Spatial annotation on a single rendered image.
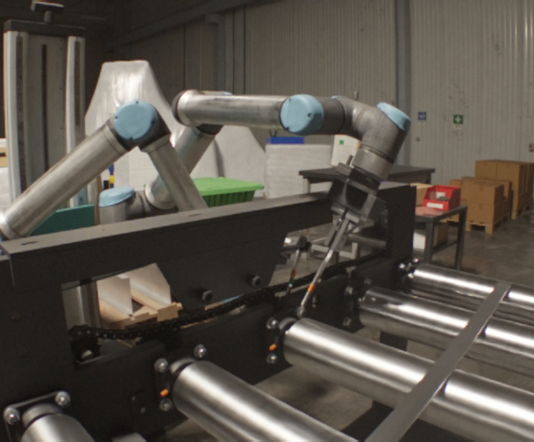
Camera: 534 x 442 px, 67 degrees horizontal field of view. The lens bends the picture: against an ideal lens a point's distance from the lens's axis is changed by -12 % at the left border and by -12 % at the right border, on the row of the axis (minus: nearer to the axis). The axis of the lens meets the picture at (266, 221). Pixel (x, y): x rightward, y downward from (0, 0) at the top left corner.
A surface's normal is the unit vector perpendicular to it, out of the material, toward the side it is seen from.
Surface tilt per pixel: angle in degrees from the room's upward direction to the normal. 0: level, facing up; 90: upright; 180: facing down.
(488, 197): 90
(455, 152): 90
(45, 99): 90
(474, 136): 90
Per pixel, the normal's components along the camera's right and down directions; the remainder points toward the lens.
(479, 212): -0.68, 0.15
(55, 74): 0.81, 0.11
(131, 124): 0.23, 0.12
